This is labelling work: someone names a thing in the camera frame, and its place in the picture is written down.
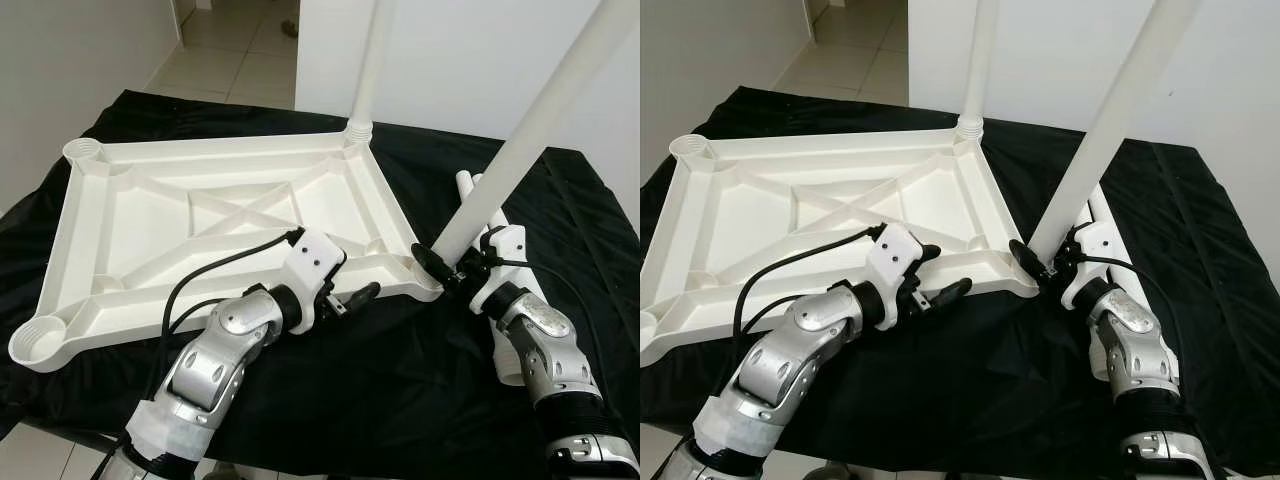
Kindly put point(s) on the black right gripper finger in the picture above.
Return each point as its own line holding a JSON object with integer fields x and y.
{"x": 430, "y": 262}
{"x": 1025, "y": 255}

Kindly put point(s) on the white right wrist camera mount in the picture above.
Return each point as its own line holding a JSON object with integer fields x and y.
{"x": 1095, "y": 240}
{"x": 505, "y": 245}

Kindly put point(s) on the white plastic table top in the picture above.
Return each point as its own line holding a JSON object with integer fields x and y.
{"x": 760, "y": 220}
{"x": 150, "y": 220}

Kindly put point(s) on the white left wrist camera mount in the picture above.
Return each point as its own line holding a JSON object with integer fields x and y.
{"x": 315, "y": 255}
{"x": 895, "y": 250}

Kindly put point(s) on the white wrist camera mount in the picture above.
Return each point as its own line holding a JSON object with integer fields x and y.
{"x": 895, "y": 250}
{"x": 1095, "y": 240}
{"x": 505, "y": 245}
{"x": 315, "y": 255}

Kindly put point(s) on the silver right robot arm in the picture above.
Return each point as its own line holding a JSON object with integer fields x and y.
{"x": 1135, "y": 350}
{"x": 545, "y": 350}

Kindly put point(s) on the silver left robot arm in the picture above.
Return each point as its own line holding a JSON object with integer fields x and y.
{"x": 215, "y": 350}
{"x": 800, "y": 350}

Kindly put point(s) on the black table cloth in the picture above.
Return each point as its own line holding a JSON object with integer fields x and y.
{"x": 400, "y": 380}
{"x": 1000, "y": 380}

